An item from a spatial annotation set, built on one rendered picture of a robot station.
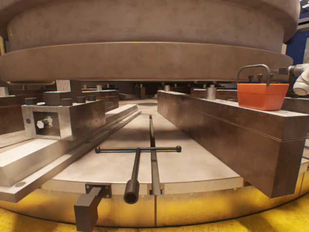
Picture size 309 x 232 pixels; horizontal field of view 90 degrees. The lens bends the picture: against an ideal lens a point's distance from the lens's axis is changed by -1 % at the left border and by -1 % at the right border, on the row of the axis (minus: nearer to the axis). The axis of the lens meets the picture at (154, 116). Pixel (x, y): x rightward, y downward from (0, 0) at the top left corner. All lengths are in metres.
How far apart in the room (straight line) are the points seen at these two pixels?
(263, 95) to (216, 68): 0.63
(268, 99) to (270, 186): 0.39
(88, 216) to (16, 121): 1.60
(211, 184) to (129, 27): 1.28
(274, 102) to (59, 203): 1.26
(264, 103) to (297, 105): 1.10
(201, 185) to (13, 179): 0.91
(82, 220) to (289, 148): 0.92
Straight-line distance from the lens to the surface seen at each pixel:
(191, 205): 1.04
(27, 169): 1.03
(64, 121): 1.10
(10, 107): 2.18
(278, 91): 0.92
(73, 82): 1.30
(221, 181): 0.99
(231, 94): 3.11
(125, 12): 1.52
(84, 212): 0.81
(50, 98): 1.23
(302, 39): 6.41
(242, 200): 1.20
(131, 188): 0.77
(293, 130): 0.86
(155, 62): 1.26
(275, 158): 0.85
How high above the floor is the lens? 0.81
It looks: 12 degrees down
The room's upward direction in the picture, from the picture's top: straight up
